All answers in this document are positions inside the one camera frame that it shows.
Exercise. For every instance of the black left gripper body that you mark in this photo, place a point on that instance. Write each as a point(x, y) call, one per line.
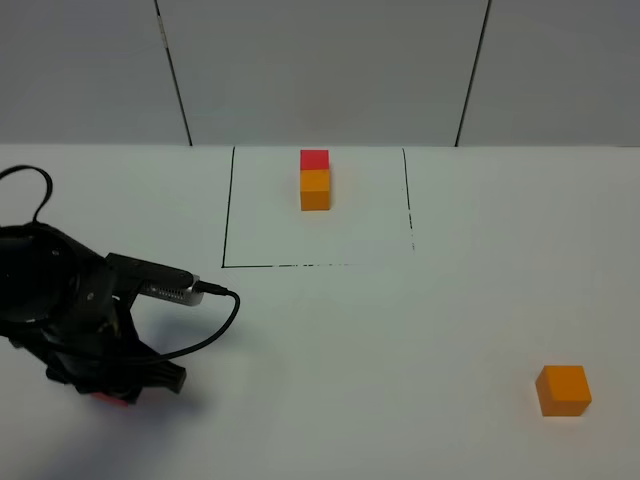
point(57, 303)

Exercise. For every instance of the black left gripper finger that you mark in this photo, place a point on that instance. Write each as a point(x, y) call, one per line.
point(127, 392)
point(164, 375)

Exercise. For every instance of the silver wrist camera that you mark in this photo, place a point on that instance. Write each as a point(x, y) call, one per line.
point(138, 277)

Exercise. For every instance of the template red cube block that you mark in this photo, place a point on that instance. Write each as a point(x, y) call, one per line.
point(314, 159)

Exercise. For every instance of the template orange cube block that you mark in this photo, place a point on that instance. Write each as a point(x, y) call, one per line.
point(315, 190)

